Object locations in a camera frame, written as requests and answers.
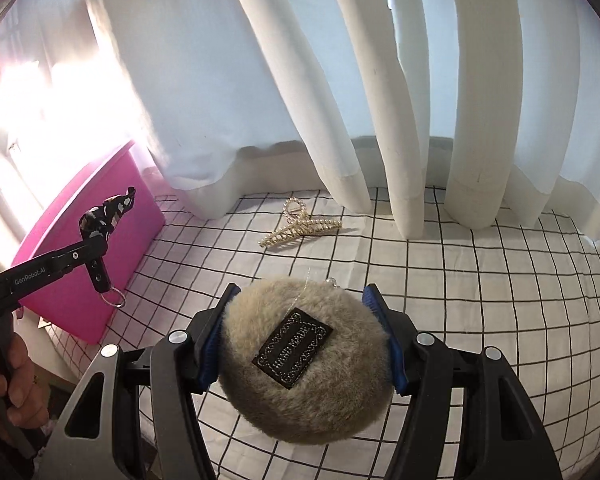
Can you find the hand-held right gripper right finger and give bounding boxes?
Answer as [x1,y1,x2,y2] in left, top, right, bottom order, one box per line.
[362,282,563,480]

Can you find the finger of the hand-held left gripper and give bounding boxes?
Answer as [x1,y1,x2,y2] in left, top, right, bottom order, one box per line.
[0,235,109,306]

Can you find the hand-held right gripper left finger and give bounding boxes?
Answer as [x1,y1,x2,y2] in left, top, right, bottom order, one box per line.
[42,282,242,480]

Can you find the black spotted strap keychain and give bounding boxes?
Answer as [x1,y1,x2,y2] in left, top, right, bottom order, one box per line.
[78,186,137,308]

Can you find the pink plastic storage box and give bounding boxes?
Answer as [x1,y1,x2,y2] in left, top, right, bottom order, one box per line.
[11,140,167,346]

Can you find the beige fluffy pom-pom keychain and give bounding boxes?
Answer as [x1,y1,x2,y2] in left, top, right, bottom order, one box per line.
[217,280,396,448]

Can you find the person's left hand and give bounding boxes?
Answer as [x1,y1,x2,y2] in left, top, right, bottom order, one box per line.
[0,332,49,429]

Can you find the white black grid cloth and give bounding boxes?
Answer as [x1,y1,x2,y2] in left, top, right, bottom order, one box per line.
[45,185,600,480]

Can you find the pearl hair claw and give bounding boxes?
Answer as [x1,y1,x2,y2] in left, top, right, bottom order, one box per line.
[258,197,343,250]

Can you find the white sheer curtain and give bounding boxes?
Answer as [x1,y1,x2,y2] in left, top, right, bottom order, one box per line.
[80,0,600,241]

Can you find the cream curtain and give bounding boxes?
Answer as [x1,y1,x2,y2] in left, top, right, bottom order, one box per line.
[222,0,531,238]

